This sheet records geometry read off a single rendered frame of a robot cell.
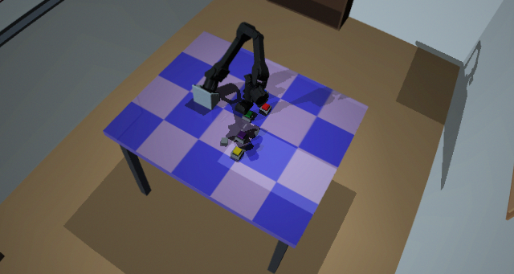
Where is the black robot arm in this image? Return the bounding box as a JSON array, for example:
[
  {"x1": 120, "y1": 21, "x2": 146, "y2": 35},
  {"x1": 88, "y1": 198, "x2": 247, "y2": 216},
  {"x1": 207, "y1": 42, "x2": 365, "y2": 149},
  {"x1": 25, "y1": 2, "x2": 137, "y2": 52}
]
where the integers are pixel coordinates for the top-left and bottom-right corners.
[{"x1": 201, "y1": 22, "x2": 269, "y2": 108}]

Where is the red button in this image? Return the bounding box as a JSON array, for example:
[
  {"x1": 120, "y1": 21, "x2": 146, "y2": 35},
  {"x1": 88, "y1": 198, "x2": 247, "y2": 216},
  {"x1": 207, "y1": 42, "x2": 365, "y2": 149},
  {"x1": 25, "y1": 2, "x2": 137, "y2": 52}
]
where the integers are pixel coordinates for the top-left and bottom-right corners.
[{"x1": 259, "y1": 103, "x2": 272, "y2": 115}]

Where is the green button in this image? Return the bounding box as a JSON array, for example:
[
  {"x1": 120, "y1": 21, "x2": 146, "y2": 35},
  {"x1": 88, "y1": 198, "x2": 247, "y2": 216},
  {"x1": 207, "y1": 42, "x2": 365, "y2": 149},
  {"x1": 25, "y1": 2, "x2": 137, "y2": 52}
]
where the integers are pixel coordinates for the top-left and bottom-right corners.
[{"x1": 242, "y1": 111, "x2": 255, "y2": 123}]

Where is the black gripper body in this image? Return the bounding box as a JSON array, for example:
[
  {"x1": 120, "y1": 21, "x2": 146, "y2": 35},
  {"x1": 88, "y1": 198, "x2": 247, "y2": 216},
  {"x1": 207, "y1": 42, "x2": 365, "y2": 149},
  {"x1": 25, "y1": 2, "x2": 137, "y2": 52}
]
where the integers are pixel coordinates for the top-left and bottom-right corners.
[{"x1": 235, "y1": 89, "x2": 254, "y2": 115}]

